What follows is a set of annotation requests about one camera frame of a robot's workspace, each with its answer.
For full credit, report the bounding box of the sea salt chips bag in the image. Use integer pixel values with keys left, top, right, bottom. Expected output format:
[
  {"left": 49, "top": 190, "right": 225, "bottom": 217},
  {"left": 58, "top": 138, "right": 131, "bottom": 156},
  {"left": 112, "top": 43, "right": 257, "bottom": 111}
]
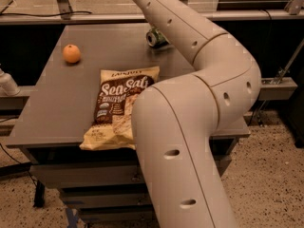
[{"left": 80, "top": 66, "right": 160, "bottom": 151}]

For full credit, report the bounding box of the drawer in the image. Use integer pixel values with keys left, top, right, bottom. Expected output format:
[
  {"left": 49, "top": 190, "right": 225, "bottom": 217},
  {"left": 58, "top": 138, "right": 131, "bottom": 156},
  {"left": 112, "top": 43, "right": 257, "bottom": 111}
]
[
  {"left": 29, "top": 155, "right": 233, "bottom": 189},
  {"left": 79, "top": 205, "right": 154, "bottom": 223},
  {"left": 60, "top": 183, "right": 151, "bottom": 209}
]

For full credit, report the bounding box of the green soda can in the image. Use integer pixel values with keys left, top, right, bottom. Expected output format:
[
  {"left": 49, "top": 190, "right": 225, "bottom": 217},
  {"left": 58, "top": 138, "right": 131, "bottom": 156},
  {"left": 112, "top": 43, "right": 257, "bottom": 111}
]
[{"left": 146, "top": 28, "right": 167, "bottom": 48}]

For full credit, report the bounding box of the white pipe at left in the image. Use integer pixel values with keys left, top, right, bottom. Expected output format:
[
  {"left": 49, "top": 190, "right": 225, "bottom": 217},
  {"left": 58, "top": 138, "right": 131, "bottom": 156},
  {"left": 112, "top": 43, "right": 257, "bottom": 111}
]
[{"left": 0, "top": 68, "right": 20, "bottom": 96}]

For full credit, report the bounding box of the bottom drawer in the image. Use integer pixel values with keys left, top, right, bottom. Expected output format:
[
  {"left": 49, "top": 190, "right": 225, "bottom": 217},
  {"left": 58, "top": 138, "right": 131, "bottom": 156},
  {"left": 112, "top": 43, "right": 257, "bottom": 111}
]
[{"left": 79, "top": 205, "right": 154, "bottom": 223}]

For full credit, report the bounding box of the orange fruit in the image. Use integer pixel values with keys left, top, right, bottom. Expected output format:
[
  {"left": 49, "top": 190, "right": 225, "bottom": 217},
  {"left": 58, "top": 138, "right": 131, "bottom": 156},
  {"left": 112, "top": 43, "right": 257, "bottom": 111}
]
[{"left": 63, "top": 45, "right": 81, "bottom": 64}]

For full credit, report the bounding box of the grey drawer cabinet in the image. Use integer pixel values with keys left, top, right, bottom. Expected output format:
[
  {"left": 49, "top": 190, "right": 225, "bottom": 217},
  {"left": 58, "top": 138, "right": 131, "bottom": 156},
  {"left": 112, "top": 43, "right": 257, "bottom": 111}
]
[{"left": 5, "top": 21, "right": 251, "bottom": 225}]

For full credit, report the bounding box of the black floor cable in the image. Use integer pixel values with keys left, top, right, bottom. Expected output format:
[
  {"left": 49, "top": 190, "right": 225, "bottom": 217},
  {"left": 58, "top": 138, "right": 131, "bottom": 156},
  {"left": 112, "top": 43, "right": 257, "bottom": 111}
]
[{"left": 0, "top": 116, "right": 38, "bottom": 188}]

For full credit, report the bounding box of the middle drawer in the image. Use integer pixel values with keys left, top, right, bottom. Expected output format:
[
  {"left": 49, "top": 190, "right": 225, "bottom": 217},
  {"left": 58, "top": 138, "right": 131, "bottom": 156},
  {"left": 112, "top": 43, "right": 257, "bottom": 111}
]
[{"left": 60, "top": 183, "right": 151, "bottom": 209}]

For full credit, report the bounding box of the top drawer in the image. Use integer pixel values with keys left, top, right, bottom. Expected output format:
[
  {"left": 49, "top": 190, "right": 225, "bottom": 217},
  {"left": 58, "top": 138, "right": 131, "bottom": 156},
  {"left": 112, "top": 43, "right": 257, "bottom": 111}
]
[{"left": 29, "top": 155, "right": 233, "bottom": 189}]

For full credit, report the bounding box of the metal frame rail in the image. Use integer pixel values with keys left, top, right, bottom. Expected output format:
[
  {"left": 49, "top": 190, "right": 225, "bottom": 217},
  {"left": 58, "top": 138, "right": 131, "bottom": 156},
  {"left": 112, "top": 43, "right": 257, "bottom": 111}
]
[{"left": 0, "top": 0, "right": 304, "bottom": 25}]

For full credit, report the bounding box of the black cable on rail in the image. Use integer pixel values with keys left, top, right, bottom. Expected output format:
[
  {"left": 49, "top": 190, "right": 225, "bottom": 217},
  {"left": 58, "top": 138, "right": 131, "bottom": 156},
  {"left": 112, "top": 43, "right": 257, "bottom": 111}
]
[{"left": 0, "top": 10, "right": 93, "bottom": 19}]

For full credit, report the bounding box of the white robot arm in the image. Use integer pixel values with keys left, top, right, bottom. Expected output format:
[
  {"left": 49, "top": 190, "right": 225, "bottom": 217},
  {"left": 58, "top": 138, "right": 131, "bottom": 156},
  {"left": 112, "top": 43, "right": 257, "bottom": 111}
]
[{"left": 132, "top": 0, "right": 261, "bottom": 228}]

